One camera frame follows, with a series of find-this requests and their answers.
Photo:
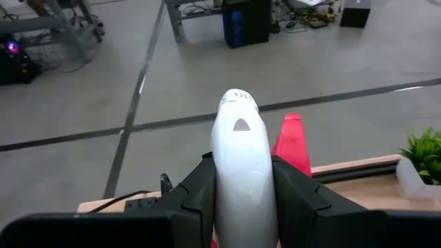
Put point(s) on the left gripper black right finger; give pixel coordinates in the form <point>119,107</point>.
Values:
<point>344,230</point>

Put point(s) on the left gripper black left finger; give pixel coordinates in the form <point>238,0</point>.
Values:
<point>103,230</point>

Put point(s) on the clear spray bottle red trigger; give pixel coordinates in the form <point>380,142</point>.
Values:
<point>293,144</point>

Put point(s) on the orange cleaner bottle white cap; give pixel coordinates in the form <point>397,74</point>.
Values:
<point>243,172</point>

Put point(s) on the black table clamp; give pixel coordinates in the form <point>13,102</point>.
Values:
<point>165,184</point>

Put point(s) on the green plant white pot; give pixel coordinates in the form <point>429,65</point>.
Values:
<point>425,155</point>

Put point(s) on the black device purple light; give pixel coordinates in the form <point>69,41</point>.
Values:
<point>17,69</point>

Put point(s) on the black box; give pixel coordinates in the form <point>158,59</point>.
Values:
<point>355,13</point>

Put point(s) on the black computer tower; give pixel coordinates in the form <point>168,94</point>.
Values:
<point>246,24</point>

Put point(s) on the gray metal table frame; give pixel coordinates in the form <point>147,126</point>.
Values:
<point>34,24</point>
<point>175,20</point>

